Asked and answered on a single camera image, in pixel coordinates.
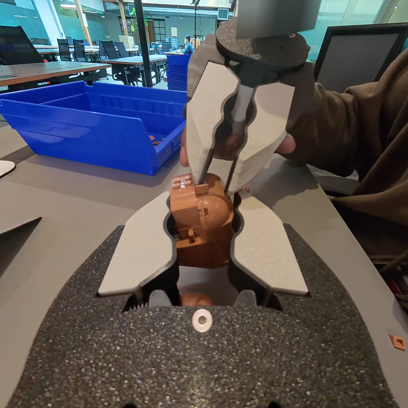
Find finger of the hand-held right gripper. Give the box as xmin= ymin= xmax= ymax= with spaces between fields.
xmin=224 ymin=84 xmax=296 ymax=195
xmin=186 ymin=61 xmax=240 ymax=185

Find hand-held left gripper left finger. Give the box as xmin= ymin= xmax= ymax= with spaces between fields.
xmin=98 ymin=191 xmax=179 ymax=306

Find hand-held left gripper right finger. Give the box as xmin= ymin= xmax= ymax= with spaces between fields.
xmin=228 ymin=191 xmax=309 ymax=304

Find brown lego head model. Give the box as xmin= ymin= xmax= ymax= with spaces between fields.
xmin=170 ymin=173 xmax=236 ymax=269

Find blue plastic parts bin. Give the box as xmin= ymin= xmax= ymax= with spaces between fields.
xmin=0 ymin=97 xmax=187 ymax=176

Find person's right forearm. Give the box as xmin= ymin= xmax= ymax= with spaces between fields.
xmin=287 ymin=48 xmax=408 ymax=179

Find lego instruction booklet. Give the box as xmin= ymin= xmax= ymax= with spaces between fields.
xmin=0 ymin=217 xmax=43 ymax=278

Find person's right hand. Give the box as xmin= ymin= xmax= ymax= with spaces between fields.
xmin=179 ymin=126 xmax=297 ymax=168

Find stack of blue bins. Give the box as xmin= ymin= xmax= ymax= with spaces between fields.
xmin=166 ymin=54 xmax=192 ymax=91

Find black framed monitor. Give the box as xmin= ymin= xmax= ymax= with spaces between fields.
xmin=314 ymin=23 xmax=408 ymax=93

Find black building column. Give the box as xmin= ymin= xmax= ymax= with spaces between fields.
xmin=134 ymin=0 xmax=153 ymax=87

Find row of black office chairs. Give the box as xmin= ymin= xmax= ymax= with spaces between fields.
xmin=57 ymin=38 xmax=141 ymax=85

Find person's brown jacket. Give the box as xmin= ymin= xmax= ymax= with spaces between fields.
xmin=331 ymin=140 xmax=408 ymax=265

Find long brown desk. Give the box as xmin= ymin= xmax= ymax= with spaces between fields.
xmin=0 ymin=61 xmax=112 ymax=86

